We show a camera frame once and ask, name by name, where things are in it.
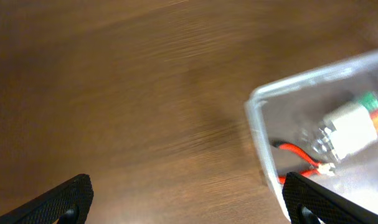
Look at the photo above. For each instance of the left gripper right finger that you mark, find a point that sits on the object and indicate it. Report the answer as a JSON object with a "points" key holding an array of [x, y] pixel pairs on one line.
{"points": [[308, 202]]}

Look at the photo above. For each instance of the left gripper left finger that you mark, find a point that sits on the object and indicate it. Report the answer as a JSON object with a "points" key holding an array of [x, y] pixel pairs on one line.
{"points": [[68, 202]]}

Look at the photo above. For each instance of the red handled pliers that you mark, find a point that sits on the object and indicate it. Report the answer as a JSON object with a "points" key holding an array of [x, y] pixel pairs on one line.
{"points": [[291, 158]]}

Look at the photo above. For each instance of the clear plastic container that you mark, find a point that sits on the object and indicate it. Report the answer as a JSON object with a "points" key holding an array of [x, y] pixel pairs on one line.
{"points": [[291, 109]]}

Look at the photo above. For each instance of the clear case of coloured bits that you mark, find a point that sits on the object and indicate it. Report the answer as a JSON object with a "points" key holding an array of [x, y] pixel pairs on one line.
{"points": [[348, 129]]}

